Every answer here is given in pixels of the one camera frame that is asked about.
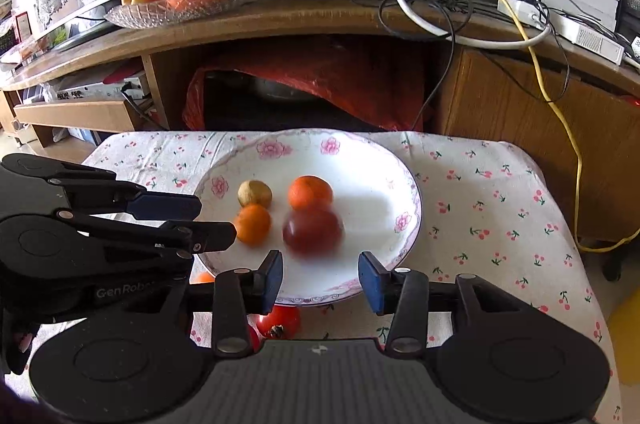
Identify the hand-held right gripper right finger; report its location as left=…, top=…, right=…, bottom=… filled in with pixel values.
left=358, top=251, right=546, bottom=357

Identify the white floral plate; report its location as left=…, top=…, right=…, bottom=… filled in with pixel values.
left=192, top=129, right=423, bottom=307

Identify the metal pot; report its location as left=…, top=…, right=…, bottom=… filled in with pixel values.
left=205, top=71, right=321, bottom=105

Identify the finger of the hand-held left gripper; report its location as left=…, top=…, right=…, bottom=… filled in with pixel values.
left=2, top=154, right=202, bottom=222
left=57, top=210, right=237, bottom=277

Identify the white power strip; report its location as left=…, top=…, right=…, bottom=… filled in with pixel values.
left=497, top=0, right=626, bottom=66

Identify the person's left hand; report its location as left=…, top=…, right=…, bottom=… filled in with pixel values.
left=0, top=310, right=41, bottom=377

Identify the dark red round fruit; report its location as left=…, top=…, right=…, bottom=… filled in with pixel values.
left=282, top=208, right=345, bottom=255

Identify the white cable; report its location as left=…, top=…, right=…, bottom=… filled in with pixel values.
left=395, top=0, right=553, bottom=50

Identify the wooden cabinet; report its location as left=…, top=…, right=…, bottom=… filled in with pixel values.
left=0, top=0, right=640, bottom=250

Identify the small orange tangerine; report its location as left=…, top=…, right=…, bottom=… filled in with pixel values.
left=288, top=175, right=334, bottom=211
left=233, top=204, right=272, bottom=246

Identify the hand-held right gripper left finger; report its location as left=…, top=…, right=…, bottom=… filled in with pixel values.
left=185, top=250, right=284, bottom=359

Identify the cherry print tablecloth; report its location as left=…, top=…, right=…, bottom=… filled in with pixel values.
left=82, top=130, right=623, bottom=422

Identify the black cable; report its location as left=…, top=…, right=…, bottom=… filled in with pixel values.
left=480, top=19, right=571, bottom=102
left=378, top=0, right=476, bottom=132

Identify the yellow object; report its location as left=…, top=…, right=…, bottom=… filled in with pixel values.
left=607, top=289, right=640, bottom=385

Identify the yellow cable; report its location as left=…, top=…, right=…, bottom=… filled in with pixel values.
left=319, top=0, right=640, bottom=253

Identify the small brown-green fruit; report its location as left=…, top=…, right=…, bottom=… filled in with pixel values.
left=237, top=180, right=274, bottom=209

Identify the white set-top box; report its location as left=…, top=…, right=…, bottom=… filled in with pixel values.
left=55, top=74, right=151, bottom=102

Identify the black chair caster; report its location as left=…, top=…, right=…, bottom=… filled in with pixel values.
left=602, top=249, right=628, bottom=282

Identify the red plastic bag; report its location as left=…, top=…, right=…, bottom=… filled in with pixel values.
left=182, top=49, right=426, bottom=132

